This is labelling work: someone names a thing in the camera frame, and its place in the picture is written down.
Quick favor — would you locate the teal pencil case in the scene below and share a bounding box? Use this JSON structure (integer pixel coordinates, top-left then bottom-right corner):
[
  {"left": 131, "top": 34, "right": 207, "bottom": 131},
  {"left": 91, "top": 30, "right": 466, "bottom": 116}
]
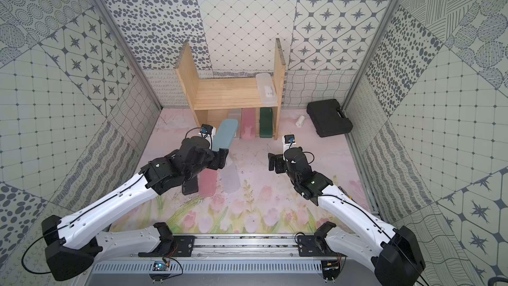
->
[{"left": 212, "top": 119, "right": 239, "bottom": 152}]

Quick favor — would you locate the pink rounded pencil case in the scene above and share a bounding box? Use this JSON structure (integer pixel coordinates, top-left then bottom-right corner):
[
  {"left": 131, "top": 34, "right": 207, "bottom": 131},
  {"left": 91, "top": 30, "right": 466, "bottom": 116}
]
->
[{"left": 198, "top": 169, "right": 218, "bottom": 197}]

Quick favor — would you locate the clear rounded pencil case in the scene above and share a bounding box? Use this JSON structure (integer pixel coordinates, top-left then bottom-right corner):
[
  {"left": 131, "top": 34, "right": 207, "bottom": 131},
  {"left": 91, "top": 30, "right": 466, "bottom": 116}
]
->
[{"left": 218, "top": 156, "right": 240, "bottom": 194}]

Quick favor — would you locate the black rectangular pencil case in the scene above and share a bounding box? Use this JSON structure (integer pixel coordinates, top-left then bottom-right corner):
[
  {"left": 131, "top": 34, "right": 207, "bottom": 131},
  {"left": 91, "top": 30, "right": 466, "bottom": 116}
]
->
[{"left": 181, "top": 176, "right": 198, "bottom": 195}]

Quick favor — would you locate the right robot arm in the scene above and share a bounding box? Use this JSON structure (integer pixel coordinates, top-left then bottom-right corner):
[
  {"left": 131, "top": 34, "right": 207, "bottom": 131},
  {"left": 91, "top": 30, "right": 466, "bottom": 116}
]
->
[{"left": 268, "top": 147, "right": 427, "bottom": 285}]

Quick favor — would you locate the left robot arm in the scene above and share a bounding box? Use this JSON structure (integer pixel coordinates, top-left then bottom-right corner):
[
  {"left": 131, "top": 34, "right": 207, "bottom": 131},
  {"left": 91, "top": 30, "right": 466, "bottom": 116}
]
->
[{"left": 42, "top": 136, "right": 230, "bottom": 281}]

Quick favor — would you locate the dark green pencil case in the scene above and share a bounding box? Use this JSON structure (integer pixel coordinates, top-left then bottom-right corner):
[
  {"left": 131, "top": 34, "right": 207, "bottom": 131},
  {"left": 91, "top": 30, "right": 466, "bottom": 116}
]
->
[{"left": 259, "top": 107, "right": 273, "bottom": 138}]

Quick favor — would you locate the frosted rectangular pencil case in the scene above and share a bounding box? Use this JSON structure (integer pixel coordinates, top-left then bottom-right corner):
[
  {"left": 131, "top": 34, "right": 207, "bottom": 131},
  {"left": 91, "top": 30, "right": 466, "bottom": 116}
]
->
[{"left": 228, "top": 109, "right": 242, "bottom": 122}]

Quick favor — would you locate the pink pencil case lower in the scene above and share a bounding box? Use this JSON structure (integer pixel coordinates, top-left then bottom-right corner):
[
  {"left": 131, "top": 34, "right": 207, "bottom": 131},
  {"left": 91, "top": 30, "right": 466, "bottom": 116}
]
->
[{"left": 240, "top": 108, "right": 256, "bottom": 140}]

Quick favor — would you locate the wooden two-tier shelf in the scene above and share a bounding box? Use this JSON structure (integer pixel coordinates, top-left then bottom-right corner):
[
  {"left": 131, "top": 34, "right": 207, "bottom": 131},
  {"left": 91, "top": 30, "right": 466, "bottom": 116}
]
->
[{"left": 174, "top": 38, "right": 287, "bottom": 140}]

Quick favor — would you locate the clear pencil case right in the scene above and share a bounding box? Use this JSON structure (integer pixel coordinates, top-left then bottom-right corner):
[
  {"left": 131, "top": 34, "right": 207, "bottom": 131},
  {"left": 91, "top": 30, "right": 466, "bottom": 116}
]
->
[{"left": 255, "top": 73, "right": 277, "bottom": 107}]

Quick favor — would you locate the black plastic tool case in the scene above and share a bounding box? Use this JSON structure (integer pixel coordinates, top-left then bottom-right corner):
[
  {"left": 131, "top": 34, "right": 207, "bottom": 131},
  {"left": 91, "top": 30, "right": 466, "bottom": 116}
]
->
[{"left": 306, "top": 99, "right": 353, "bottom": 138}]

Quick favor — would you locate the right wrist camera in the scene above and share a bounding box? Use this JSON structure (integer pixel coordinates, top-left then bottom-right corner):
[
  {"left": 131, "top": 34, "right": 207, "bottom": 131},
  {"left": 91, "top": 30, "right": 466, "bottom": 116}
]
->
[{"left": 282, "top": 134, "right": 296, "bottom": 154}]

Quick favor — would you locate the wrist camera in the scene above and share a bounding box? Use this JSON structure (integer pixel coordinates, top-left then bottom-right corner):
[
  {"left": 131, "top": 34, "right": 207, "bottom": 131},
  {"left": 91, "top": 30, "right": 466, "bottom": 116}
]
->
[
  {"left": 282, "top": 134, "right": 296, "bottom": 154},
  {"left": 199, "top": 124, "right": 216, "bottom": 149}
]

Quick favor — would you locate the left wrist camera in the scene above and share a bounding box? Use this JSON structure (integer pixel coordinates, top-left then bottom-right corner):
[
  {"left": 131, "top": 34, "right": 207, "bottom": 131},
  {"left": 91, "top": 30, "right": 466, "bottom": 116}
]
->
[{"left": 199, "top": 124, "right": 216, "bottom": 149}]

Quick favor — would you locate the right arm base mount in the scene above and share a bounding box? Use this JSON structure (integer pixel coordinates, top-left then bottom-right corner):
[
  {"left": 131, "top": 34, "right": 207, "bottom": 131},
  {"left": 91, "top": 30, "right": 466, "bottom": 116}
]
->
[{"left": 294, "top": 221, "right": 343, "bottom": 257}]

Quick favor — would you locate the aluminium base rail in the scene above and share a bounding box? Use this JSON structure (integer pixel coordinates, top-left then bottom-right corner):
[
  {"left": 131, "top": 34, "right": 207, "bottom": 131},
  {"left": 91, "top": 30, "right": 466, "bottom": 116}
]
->
[{"left": 91, "top": 228, "right": 391, "bottom": 281}]

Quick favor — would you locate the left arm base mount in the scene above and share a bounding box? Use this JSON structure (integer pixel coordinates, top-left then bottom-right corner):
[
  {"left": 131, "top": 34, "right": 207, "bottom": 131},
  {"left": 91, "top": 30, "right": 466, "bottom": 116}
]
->
[{"left": 138, "top": 222, "right": 197, "bottom": 258}]

